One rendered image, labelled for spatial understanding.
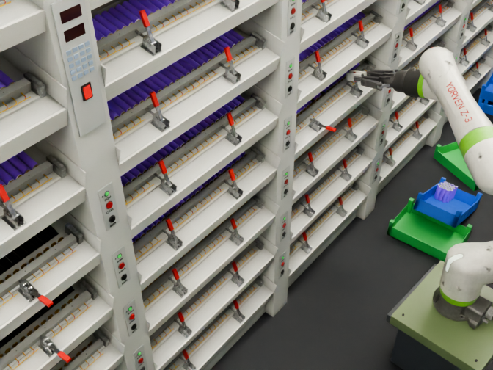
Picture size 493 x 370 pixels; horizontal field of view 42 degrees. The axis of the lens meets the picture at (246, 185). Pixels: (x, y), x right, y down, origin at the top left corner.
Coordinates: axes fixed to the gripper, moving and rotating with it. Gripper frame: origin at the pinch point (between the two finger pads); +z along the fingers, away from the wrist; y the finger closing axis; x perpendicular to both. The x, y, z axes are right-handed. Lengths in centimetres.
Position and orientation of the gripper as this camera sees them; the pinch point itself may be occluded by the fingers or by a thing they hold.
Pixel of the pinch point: (356, 75)
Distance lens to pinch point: 236.0
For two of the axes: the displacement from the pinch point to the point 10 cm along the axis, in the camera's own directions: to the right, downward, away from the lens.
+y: 6.2, -5.2, 5.9
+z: -7.6, -2.1, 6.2
